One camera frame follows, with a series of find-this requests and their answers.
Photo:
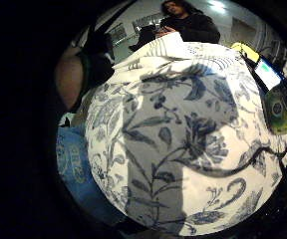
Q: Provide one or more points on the the person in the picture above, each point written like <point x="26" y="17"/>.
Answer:
<point x="78" y="172"/>

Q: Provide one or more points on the green round tape roll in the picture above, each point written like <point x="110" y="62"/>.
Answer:
<point x="281" y="111"/>

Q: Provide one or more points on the framed wall picture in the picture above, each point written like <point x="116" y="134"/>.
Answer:
<point x="146" y="21"/>
<point x="118" y="33"/>

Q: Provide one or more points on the yellow object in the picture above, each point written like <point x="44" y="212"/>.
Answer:
<point x="247" y="50"/>

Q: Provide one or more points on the black bag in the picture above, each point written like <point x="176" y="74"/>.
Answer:
<point x="144" y="37"/>

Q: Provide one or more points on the white blue floral tablecloth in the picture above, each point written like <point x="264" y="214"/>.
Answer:
<point x="196" y="139"/>

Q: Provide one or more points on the ceiling lamp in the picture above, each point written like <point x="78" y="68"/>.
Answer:
<point x="216" y="5"/>

